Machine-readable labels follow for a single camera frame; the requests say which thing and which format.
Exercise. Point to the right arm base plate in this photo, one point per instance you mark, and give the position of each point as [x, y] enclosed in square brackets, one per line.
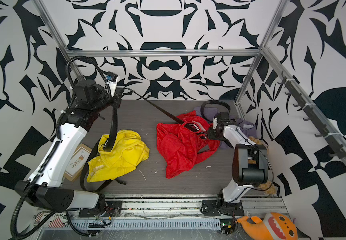
[214, 208]

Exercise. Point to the orange monster plush toy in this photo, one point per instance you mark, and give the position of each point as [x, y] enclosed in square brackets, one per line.
[274, 226]

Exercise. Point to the framed picture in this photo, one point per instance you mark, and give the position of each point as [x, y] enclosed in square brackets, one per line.
[77, 162]

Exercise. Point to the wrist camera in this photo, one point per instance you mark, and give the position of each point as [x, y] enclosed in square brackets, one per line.
[112, 80]
[215, 123]

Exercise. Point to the brown teddy bear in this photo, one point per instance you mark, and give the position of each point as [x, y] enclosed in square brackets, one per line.
[268, 187]

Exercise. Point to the black coat hook rail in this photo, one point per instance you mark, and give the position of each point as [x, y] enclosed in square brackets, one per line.
[315, 116]

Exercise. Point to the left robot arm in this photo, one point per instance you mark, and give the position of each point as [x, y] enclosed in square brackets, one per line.
[43, 188]

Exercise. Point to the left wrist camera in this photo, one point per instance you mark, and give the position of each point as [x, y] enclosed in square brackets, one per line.
[112, 80]

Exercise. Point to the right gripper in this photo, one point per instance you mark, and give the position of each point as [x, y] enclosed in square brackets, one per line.
[211, 134]

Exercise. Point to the red trousers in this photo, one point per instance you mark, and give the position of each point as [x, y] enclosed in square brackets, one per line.
[181, 148]

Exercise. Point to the white cable duct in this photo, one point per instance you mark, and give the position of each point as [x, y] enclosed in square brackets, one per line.
[155, 224]

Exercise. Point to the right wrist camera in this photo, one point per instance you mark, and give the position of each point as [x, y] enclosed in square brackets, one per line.
[215, 123]

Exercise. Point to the striped printed card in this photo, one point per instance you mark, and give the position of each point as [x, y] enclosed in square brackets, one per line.
[58, 220]

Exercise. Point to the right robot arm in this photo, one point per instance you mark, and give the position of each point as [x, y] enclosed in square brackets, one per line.
[250, 164]

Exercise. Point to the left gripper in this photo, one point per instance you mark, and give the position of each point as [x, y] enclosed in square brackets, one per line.
[114, 99]

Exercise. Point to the yellow trousers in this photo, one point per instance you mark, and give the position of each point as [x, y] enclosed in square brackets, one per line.
[128, 152]

